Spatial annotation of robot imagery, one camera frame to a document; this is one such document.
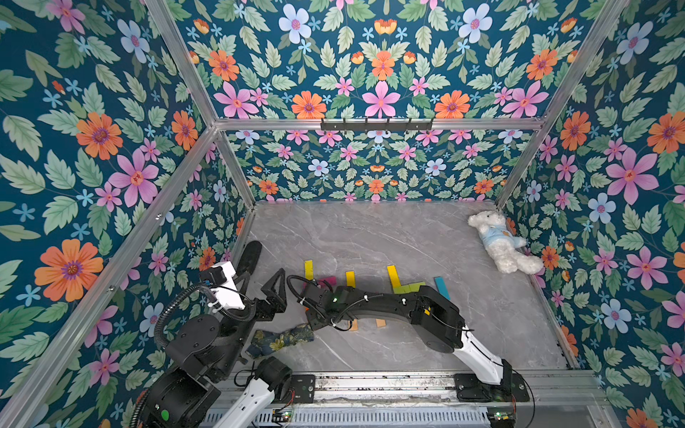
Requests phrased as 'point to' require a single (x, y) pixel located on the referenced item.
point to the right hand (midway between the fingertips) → (318, 311)
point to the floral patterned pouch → (266, 342)
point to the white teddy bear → (501, 243)
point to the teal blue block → (441, 287)
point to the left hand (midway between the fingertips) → (272, 274)
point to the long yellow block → (350, 278)
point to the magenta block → (331, 281)
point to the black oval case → (250, 258)
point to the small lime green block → (416, 285)
